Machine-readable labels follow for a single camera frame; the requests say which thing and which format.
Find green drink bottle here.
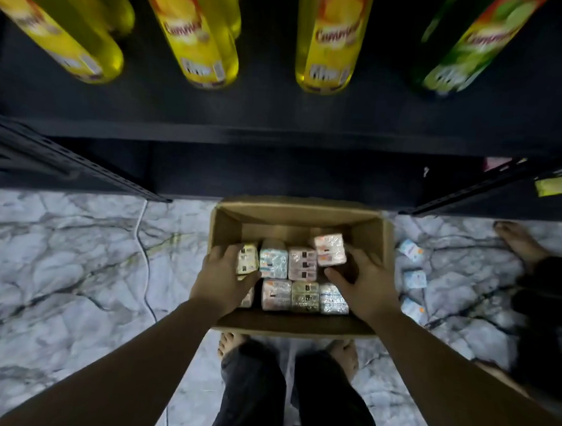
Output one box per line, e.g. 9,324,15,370
411,0,548,103

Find pink white soap bar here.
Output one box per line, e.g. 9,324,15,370
312,232,349,269

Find person's left leg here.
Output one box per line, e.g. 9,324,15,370
206,337,293,426

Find yellow shelf tag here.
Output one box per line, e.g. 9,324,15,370
533,173,562,199

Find person's right forearm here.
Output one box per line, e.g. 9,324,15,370
357,303,562,426

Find person's foot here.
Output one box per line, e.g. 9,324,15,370
323,338,362,383
490,221,555,275
216,331,250,363

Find person's left foot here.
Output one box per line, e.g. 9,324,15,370
216,331,250,363

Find person's right foot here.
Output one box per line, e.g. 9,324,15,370
323,338,362,383

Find cream soap bar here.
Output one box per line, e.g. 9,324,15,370
236,243,261,278

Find person's right leg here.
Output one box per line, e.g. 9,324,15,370
289,348,407,426

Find open brown cardboard box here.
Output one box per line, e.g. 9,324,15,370
202,191,400,345

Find person's leg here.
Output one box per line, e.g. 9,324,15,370
504,252,562,401
289,348,407,426
206,337,293,426

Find rows of wrapped soap packs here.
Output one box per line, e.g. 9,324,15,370
237,237,355,318

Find white cable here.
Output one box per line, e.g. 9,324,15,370
120,198,187,426

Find person's left forearm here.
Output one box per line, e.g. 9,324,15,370
0,283,230,426

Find black metal shelf rack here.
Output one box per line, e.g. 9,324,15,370
0,0,562,230

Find small blue white packet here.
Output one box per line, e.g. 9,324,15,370
397,238,426,264
399,297,430,326
402,269,429,291

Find person's left hand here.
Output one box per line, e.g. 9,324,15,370
189,241,264,320

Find person's right hand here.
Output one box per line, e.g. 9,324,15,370
321,244,405,328

